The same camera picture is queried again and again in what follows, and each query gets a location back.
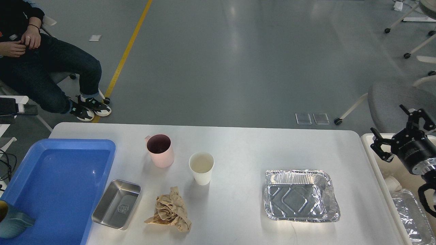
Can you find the pink plastic mug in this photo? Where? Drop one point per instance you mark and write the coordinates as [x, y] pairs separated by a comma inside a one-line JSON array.
[[160, 149]]

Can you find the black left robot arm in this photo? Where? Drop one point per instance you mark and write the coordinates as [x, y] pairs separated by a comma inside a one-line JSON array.
[[12, 106]]

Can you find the grey white rolling chair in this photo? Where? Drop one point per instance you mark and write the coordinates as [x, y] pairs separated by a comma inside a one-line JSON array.
[[57, 77]]

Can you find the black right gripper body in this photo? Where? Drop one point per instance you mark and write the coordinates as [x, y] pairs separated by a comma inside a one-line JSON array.
[[415, 151]]

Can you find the clear floor plate left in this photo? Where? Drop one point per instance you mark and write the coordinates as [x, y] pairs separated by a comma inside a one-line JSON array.
[[303, 118]]

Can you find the blue plastic tray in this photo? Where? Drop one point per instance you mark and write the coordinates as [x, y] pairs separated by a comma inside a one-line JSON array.
[[59, 183]]

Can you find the crumpled brown paper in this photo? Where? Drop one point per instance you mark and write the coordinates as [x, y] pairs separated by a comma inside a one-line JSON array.
[[170, 209]]

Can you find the clear floor plate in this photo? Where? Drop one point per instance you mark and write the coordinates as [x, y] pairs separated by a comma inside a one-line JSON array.
[[303, 118], [321, 118]]

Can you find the teal ceramic mug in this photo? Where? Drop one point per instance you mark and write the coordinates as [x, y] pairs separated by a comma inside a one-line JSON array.
[[13, 222]]

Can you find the aluminium foil tray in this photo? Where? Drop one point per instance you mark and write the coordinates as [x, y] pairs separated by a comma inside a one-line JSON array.
[[300, 195]]

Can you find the white plastic bin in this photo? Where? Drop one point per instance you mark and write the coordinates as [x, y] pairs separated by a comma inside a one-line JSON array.
[[395, 168]]

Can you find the stainless steel tray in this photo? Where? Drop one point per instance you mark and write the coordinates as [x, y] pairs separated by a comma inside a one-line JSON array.
[[116, 206]]

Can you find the seated person in black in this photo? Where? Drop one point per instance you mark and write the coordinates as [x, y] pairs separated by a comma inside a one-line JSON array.
[[28, 57]]

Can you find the clear floor plate right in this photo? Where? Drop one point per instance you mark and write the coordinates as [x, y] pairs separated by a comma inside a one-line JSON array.
[[321, 118]]

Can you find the grey office chair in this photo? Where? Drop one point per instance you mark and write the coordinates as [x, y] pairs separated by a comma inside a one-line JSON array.
[[389, 103]]

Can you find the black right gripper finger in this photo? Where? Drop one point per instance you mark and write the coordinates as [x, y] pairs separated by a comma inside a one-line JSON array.
[[414, 116], [376, 146]]

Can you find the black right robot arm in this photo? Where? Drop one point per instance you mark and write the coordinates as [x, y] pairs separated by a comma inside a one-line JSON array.
[[430, 184]]

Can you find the white paper cup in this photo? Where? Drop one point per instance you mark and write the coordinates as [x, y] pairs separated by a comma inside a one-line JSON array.
[[201, 164]]

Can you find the paper cup in bin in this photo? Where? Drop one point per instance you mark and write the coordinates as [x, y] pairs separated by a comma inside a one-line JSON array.
[[392, 184]]

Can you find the foil tray in bin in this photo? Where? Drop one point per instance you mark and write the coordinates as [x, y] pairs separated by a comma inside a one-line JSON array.
[[413, 218]]

